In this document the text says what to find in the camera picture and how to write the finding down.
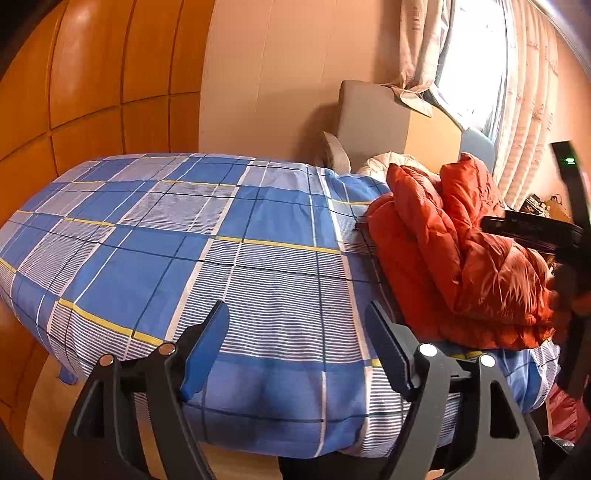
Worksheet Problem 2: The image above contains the wooden wardrobe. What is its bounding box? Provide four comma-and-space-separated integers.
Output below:
0, 0, 218, 425

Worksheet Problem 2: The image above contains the orange down jacket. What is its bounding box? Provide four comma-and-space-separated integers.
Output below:
366, 152, 556, 350

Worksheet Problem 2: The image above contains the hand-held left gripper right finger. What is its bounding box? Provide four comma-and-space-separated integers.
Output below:
365, 301, 541, 480

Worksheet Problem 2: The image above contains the person's dark clothing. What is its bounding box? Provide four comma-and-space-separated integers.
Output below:
277, 454, 417, 480

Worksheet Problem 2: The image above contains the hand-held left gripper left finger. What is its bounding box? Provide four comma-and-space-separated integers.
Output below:
53, 301, 230, 480

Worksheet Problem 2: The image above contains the grey yellow blue headboard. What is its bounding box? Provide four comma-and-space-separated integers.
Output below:
338, 79, 498, 175

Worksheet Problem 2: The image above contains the person's right hand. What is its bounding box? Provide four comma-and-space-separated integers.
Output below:
547, 276, 572, 345

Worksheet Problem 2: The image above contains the bright window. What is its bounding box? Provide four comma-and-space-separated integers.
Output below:
433, 0, 509, 131

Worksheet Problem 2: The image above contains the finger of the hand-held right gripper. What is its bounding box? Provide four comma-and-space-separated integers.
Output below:
479, 209, 585, 253

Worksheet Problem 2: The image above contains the beige down jacket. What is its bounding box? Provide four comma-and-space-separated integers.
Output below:
357, 151, 440, 179

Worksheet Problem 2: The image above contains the cluttered wooden desk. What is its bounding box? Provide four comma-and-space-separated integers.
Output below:
521, 193, 574, 223

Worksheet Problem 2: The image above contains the long patterned beige curtain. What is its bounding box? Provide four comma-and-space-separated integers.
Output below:
491, 0, 560, 209

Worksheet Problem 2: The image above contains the pink bedspread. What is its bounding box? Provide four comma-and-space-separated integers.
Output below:
547, 382, 579, 440

